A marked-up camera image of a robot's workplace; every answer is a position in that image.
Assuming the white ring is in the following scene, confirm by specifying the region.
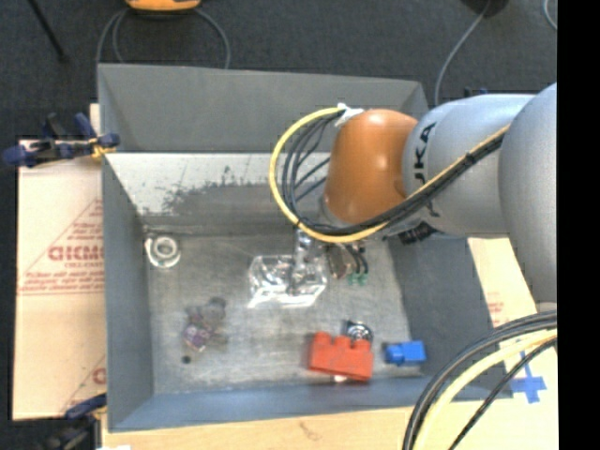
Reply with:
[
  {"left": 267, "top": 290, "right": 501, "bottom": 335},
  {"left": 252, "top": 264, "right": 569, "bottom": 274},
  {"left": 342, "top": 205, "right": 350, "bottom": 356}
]
[{"left": 144, "top": 234, "right": 182, "bottom": 270}]

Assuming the brown cardboard board red print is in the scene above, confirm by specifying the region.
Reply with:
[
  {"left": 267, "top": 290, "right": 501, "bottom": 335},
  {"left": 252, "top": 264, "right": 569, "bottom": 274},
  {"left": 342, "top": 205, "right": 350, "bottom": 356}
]
[{"left": 11, "top": 103, "right": 558, "bottom": 422}]

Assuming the purple grey toy animal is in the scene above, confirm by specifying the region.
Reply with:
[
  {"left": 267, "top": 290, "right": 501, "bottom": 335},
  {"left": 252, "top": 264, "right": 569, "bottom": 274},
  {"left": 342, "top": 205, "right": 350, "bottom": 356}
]
[{"left": 181, "top": 296, "right": 230, "bottom": 353}]

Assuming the red toy brick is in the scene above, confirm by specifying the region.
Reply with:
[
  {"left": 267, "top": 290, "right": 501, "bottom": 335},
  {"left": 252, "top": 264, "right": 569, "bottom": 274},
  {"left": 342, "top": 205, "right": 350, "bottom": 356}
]
[{"left": 306, "top": 331, "right": 375, "bottom": 383}]

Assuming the blue toy brick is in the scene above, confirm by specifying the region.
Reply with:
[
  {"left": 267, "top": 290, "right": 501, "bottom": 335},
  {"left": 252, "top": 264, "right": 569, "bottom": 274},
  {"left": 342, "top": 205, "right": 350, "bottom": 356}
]
[{"left": 383, "top": 339, "right": 428, "bottom": 367}]

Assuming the clear plastic box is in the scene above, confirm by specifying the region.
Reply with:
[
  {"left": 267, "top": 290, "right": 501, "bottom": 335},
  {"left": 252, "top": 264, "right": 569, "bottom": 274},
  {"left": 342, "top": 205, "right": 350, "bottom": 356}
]
[{"left": 247, "top": 253, "right": 328, "bottom": 310}]

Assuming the black cylinder on white bracket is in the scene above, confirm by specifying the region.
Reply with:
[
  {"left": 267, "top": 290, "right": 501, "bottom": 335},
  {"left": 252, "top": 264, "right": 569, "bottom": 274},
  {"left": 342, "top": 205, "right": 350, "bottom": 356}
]
[{"left": 382, "top": 221, "right": 436, "bottom": 247}]

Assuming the grey metal bin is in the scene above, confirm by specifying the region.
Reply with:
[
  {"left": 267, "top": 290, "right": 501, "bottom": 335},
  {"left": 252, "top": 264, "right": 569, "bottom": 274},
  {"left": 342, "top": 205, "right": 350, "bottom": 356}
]
[{"left": 96, "top": 63, "right": 515, "bottom": 433}]

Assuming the round silver metal thing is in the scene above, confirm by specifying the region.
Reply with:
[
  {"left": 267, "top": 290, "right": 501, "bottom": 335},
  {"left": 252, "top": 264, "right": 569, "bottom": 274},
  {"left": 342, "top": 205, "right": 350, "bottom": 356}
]
[{"left": 343, "top": 320, "right": 375, "bottom": 347}]

